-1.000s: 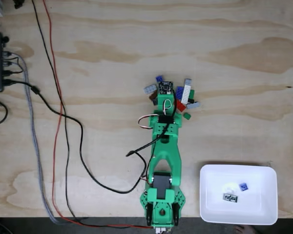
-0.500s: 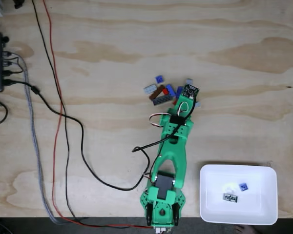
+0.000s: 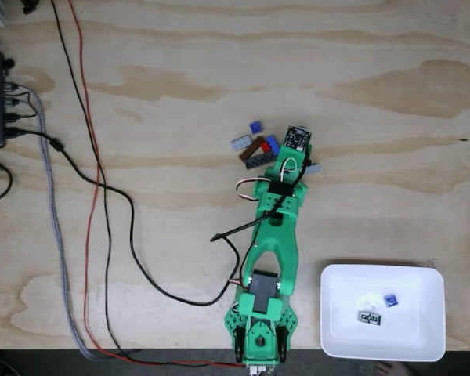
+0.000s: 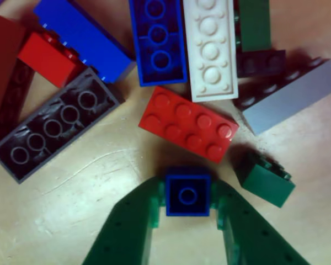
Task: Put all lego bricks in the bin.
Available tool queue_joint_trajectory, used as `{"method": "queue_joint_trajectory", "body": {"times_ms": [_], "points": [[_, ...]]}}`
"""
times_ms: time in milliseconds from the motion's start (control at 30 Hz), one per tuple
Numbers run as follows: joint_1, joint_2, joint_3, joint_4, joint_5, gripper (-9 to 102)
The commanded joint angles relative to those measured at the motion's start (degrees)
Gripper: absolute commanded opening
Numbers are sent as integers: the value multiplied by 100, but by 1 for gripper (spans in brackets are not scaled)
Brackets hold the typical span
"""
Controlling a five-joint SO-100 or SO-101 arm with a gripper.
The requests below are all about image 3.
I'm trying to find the white servo cable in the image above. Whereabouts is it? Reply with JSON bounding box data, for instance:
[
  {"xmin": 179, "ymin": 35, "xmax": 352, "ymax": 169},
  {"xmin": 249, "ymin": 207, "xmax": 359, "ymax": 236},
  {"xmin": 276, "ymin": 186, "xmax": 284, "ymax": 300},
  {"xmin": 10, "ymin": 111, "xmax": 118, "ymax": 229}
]
[
  {"xmin": 234, "ymin": 176, "xmax": 273, "ymax": 203},
  {"xmin": 280, "ymin": 156, "xmax": 301, "ymax": 183}
]

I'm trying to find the dark grey long lego brick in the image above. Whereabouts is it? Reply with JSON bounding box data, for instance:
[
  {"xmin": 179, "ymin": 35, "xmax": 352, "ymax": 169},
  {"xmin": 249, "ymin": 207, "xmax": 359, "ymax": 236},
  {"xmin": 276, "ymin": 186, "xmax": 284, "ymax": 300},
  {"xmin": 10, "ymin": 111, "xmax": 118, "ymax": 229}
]
[{"xmin": 244, "ymin": 152, "xmax": 277, "ymax": 171}]

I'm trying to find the thin red cable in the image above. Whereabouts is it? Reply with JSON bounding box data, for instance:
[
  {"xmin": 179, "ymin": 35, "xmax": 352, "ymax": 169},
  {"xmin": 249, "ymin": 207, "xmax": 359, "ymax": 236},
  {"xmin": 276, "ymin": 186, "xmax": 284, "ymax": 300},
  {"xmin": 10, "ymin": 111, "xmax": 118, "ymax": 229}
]
[{"xmin": 68, "ymin": 0, "xmax": 248, "ymax": 369}]

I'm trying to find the white plastic bin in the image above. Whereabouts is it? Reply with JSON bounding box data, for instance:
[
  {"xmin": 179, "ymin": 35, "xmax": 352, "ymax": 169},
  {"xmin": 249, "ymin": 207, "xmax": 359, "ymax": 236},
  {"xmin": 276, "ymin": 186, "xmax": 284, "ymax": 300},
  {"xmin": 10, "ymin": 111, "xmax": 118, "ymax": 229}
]
[{"xmin": 320, "ymin": 263, "xmax": 447, "ymax": 362}]

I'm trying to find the person's foot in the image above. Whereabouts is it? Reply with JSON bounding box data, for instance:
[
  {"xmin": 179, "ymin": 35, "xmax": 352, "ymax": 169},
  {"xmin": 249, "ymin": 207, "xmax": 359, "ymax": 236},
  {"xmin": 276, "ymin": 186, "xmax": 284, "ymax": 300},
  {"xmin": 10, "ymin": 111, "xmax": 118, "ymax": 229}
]
[{"xmin": 375, "ymin": 360, "xmax": 407, "ymax": 376}]

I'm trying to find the thin black cable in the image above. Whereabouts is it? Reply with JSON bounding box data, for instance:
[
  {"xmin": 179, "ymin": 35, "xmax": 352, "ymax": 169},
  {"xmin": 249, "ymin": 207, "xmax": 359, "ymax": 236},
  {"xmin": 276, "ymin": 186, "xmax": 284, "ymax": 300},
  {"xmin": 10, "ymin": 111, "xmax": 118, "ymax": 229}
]
[{"xmin": 50, "ymin": 0, "xmax": 244, "ymax": 367}]

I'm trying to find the grey braided cable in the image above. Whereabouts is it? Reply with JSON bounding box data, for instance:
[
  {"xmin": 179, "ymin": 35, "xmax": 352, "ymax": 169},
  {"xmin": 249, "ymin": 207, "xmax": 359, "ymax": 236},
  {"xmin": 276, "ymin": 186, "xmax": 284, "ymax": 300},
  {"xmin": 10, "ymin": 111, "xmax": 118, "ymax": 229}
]
[{"xmin": 7, "ymin": 81, "xmax": 103, "ymax": 361}]

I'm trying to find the camera circuit board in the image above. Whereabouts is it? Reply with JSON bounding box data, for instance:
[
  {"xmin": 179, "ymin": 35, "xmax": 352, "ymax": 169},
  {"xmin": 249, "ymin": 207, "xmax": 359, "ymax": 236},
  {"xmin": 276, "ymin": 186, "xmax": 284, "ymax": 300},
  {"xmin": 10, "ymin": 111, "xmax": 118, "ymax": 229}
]
[{"xmin": 284, "ymin": 125, "xmax": 313, "ymax": 152}]

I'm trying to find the thick black USB cable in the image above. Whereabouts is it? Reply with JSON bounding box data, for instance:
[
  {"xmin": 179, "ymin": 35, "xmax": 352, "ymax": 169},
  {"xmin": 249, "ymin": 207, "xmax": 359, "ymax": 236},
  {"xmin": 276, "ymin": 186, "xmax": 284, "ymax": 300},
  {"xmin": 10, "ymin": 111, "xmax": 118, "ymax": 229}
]
[{"xmin": 3, "ymin": 127, "xmax": 313, "ymax": 307}]

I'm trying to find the short black USB cable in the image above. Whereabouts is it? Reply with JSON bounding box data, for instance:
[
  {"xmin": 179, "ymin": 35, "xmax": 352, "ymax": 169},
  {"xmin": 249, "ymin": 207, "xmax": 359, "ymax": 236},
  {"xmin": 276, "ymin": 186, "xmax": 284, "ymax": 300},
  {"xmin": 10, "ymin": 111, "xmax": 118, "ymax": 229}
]
[{"xmin": 5, "ymin": 89, "xmax": 39, "ymax": 121}]

